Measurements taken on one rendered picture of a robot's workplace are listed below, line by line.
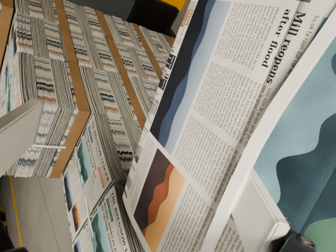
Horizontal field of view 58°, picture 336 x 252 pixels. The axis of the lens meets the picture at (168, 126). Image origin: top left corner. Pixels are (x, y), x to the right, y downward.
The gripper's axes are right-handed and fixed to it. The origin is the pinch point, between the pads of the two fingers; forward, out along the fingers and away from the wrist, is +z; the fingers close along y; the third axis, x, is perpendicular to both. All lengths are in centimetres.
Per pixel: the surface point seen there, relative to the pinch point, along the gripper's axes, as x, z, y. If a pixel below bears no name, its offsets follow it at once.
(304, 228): -0.2, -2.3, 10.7
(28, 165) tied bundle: -55, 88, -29
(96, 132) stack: -30, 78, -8
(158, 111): -0.9, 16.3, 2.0
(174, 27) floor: 12, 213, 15
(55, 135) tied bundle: -39, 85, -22
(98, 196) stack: -45, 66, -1
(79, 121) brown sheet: -31, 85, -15
